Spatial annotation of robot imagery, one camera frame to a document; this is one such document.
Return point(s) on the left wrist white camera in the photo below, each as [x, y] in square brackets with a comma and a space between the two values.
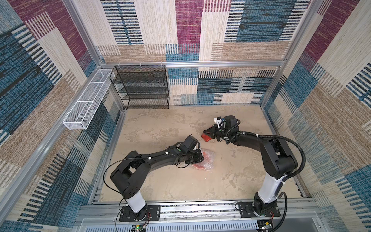
[189, 144]

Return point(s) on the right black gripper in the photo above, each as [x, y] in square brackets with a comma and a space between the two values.
[216, 133]

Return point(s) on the clear bubble wrap sheet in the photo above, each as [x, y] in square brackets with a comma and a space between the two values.
[209, 157]

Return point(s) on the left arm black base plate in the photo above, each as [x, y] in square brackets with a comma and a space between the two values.
[149, 212]

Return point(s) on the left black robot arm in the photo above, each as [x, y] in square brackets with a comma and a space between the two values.
[131, 173]

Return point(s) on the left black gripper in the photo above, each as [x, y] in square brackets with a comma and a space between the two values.
[199, 156]

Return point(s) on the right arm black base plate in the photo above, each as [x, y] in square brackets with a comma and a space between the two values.
[256, 209]

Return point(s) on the red tape dispenser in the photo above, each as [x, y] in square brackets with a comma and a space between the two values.
[206, 136]

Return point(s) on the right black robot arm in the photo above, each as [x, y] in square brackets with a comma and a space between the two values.
[278, 161]

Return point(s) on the aluminium mounting rail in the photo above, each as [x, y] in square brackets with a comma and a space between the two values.
[303, 215]

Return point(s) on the orange plastic bowl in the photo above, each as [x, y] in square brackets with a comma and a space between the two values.
[201, 166]

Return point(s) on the white wire mesh basket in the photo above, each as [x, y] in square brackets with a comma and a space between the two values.
[83, 111]

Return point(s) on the black wire mesh shelf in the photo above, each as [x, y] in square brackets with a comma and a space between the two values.
[142, 86]

